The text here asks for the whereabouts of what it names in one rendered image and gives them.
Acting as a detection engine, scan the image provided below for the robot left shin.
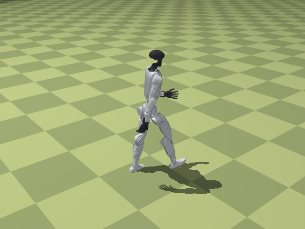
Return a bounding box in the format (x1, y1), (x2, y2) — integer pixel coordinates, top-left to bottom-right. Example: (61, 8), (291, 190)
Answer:
(132, 135), (144, 168)

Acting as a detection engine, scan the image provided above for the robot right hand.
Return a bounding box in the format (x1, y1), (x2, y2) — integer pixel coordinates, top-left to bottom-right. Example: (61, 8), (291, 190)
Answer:
(136, 117), (148, 133)

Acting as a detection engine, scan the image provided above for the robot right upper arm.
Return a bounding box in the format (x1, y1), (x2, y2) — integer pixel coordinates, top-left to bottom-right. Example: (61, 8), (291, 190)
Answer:
(148, 74), (162, 101)

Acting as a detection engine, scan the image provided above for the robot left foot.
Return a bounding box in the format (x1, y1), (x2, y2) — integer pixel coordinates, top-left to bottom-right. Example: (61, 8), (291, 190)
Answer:
(129, 164), (145, 173)

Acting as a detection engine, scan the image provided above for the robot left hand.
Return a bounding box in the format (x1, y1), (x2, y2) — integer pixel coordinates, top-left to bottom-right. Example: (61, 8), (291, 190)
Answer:
(161, 88), (178, 99)

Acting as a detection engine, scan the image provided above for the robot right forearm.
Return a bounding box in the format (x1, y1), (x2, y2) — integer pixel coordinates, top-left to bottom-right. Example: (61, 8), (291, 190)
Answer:
(144, 98), (156, 123)

